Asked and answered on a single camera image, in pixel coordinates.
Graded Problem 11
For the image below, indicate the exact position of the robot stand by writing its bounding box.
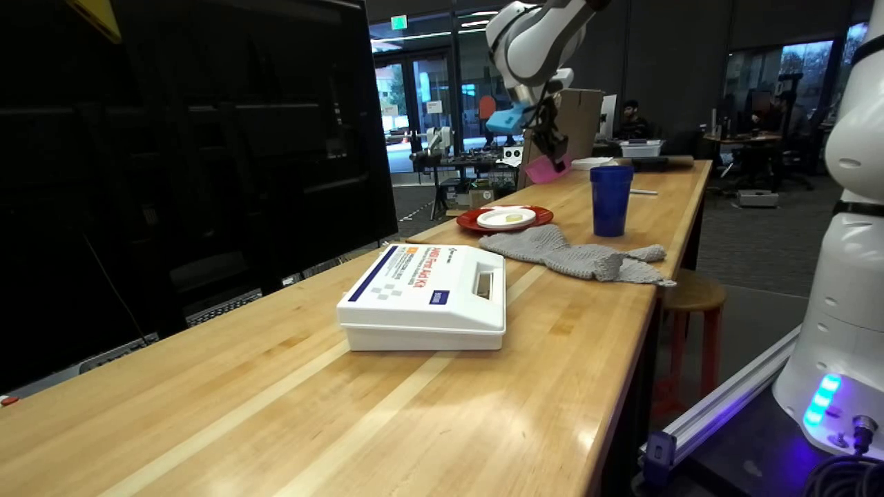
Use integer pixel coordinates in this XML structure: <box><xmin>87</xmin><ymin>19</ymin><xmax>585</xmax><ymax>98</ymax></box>
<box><xmin>638</xmin><ymin>324</ymin><xmax>884</xmax><ymax>497</ymax></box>

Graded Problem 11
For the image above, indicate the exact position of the large black screen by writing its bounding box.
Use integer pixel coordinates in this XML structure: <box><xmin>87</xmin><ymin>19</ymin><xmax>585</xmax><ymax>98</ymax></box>
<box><xmin>0</xmin><ymin>0</ymin><xmax>400</xmax><ymax>396</ymax></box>

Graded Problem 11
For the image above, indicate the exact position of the pink plastic bowl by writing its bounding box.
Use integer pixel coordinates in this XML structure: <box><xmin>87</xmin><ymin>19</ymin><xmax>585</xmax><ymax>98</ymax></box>
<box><xmin>524</xmin><ymin>153</ymin><xmax>573</xmax><ymax>186</ymax></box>

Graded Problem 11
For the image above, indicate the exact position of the cardboard box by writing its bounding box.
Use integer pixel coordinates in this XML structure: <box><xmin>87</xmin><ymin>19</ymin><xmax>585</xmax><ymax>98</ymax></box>
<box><xmin>516</xmin><ymin>88</ymin><xmax>605</xmax><ymax>191</ymax></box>

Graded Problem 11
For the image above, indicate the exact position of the wooden stool with red legs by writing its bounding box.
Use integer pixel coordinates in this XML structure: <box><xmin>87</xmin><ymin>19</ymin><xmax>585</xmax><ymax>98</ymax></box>
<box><xmin>652</xmin><ymin>269</ymin><xmax>728</xmax><ymax>417</ymax></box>

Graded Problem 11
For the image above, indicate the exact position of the round wooden table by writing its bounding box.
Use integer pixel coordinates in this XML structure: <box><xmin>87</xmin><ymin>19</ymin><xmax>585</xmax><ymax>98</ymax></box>
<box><xmin>703</xmin><ymin>131</ymin><xmax>783</xmax><ymax>191</ymax></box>

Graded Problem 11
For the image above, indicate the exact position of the person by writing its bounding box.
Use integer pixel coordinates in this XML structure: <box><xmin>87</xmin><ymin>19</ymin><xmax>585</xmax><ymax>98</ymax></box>
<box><xmin>614</xmin><ymin>99</ymin><xmax>651</xmax><ymax>142</ymax></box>

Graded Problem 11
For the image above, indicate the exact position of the red plate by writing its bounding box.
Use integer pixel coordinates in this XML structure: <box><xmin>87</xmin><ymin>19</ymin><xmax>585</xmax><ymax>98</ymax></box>
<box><xmin>455</xmin><ymin>204</ymin><xmax>555</xmax><ymax>234</ymax></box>

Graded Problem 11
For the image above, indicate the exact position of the coil of black cable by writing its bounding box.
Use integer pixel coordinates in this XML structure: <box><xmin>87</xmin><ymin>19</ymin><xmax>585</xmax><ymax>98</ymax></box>
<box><xmin>801</xmin><ymin>454</ymin><xmax>884</xmax><ymax>497</ymax></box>

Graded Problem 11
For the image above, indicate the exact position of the white storage bin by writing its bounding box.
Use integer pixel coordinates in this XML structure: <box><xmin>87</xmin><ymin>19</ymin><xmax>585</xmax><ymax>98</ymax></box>
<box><xmin>619</xmin><ymin>139</ymin><xmax>664</xmax><ymax>159</ymax></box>

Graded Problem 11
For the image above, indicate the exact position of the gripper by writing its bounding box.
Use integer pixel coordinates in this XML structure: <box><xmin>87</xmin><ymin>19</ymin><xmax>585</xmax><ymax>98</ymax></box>
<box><xmin>533</xmin><ymin>97</ymin><xmax>568</xmax><ymax>174</ymax></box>

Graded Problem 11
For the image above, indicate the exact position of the stack of cardboard boxes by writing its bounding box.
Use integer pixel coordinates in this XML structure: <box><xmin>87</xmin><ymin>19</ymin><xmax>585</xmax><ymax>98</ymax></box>
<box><xmin>441</xmin><ymin>177</ymin><xmax>497</xmax><ymax>211</ymax></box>

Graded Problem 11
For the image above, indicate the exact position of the grey knitted cloth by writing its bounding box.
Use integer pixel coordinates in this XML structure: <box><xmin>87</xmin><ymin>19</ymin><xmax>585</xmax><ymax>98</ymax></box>
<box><xmin>478</xmin><ymin>223</ymin><xmax>678</xmax><ymax>288</ymax></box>

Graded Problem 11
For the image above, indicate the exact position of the background robot on table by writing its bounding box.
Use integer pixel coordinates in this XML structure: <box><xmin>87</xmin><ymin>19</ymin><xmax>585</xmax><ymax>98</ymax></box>
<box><xmin>410</xmin><ymin>126</ymin><xmax>458</xmax><ymax>222</ymax></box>

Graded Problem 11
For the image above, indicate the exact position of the window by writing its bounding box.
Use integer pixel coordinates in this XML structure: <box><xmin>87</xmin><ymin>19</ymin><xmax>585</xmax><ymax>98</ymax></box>
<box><xmin>724</xmin><ymin>22</ymin><xmax>869</xmax><ymax>132</ymax></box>

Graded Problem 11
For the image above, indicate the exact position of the blue plastic cup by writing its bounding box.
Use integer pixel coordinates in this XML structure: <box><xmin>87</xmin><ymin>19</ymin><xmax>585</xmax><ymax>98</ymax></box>
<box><xmin>589</xmin><ymin>165</ymin><xmax>635</xmax><ymax>238</ymax></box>

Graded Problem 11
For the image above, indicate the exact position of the glass double door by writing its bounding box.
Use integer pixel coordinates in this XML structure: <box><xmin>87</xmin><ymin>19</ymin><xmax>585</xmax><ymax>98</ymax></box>
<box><xmin>373</xmin><ymin>47</ymin><xmax>458</xmax><ymax>175</ymax></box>

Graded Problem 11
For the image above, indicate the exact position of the small white plate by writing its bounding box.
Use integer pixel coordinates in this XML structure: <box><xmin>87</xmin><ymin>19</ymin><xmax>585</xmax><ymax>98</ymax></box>
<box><xmin>476</xmin><ymin>207</ymin><xmax>537</xmax><ymax>230</ymax></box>

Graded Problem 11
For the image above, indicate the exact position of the white first aid kit case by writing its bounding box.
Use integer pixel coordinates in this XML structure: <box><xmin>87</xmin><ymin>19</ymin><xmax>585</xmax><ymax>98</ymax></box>
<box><xmin>336</xmin><ymin>242</ymin><xmax>508</xmax><ymax>352</ymax></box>

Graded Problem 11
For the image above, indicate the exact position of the yellow sign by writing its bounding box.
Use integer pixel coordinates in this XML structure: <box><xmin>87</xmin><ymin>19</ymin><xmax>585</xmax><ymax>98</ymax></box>
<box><xmin>65</xmin><ymin>0</ymin><xmax>124</xmax><ymax>45</ymax></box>

